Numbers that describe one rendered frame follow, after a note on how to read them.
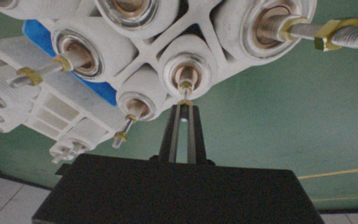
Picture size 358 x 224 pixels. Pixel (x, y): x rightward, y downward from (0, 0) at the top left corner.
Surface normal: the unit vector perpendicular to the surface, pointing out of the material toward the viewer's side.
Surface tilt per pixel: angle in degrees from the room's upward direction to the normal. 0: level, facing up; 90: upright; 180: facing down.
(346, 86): 0
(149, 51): 0
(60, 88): 90
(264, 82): 0
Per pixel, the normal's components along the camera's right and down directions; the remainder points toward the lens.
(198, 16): -0.07, 0.67
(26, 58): 0.83, -0.37
